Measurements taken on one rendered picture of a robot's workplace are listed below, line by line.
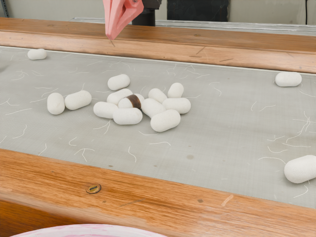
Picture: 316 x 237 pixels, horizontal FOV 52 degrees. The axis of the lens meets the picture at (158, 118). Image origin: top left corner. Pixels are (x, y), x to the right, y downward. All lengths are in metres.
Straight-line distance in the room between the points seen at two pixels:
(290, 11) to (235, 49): 1.96
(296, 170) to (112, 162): 0.17
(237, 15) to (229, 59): 1.95
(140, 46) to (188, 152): 0.29
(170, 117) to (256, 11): 2.16
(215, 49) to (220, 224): 0.36
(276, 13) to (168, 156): 2.21
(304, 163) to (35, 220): 0.23
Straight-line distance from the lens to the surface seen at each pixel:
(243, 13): 2.47
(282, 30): 1.00
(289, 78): 0.47
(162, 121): 0.35
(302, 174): 0.30
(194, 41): 0.56
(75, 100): 0.41
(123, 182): 0.26
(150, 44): 0.57
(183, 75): 0.49
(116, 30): 0.45
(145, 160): 0.32
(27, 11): 3.01
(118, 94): 0.40
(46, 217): 0.26
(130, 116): 0.36
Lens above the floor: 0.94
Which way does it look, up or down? 31 degrees down
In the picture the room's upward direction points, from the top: 2 degrees counter-clockwise
